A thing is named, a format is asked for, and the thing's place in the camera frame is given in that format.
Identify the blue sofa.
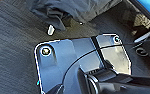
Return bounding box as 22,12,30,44
130,0,150,18

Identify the grey robot torso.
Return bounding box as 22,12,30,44
75,65,150,94

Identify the grey metal sofa leg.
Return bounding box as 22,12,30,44
133,28,150,43

